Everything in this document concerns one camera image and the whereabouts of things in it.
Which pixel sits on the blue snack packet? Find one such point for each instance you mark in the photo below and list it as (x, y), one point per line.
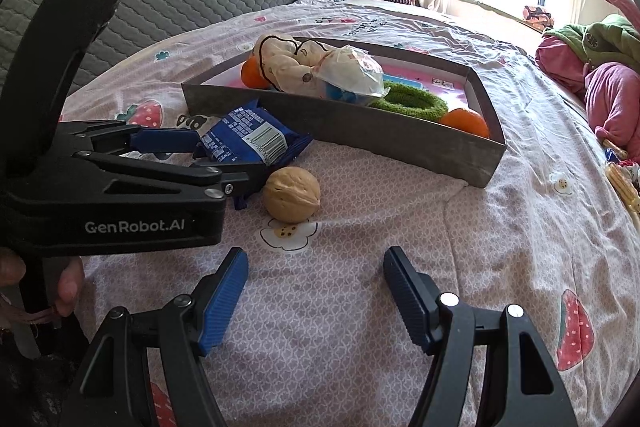
(250, 132)

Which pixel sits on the green knitted hair scrunchie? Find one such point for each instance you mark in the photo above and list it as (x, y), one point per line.
(415, 107)

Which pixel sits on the cream mattress sheet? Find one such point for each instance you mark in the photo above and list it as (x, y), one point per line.
(595, 142)

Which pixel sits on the person's dark clothing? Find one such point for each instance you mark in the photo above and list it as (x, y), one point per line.
(30, 392)

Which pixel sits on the orange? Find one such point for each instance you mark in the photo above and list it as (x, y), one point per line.
(465, 122)
(252, 77)

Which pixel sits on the green garment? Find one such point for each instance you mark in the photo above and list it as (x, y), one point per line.
(600, 39)

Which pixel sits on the pink quilted blanket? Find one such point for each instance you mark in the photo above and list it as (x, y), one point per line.
(615, 2)

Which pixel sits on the large egg-shaped snack packet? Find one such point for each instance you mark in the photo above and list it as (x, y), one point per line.
(350, 67)

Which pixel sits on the pink fleece blanket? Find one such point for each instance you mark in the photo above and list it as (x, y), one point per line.
(615, 97)

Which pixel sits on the person's left hand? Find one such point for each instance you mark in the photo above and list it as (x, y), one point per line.
(70, 282)

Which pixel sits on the small blue wrapped snack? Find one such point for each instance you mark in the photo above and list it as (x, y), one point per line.
(612, 154)

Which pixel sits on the pink printed bed sheet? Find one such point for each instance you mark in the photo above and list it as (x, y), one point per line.
(450, 232)

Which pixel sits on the walnut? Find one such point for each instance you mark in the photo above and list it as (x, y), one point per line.
(291, 194)

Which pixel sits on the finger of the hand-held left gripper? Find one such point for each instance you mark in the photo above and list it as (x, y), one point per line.
(165, 141)
(165, 172)

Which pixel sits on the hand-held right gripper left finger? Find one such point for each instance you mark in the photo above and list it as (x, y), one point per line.
(225, 297)

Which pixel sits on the pink patterned bag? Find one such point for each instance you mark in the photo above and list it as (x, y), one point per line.
(537, 17)

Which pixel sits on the grey cardboard box tray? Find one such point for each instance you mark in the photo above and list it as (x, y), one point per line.
(375, 132)

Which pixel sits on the yellow wafer packet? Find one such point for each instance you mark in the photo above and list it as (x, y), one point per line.
(625, 187)

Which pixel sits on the cream plush toy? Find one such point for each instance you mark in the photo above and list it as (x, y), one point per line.
(290, 62)

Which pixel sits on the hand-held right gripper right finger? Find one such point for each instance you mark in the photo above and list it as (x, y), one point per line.
(405, 297)

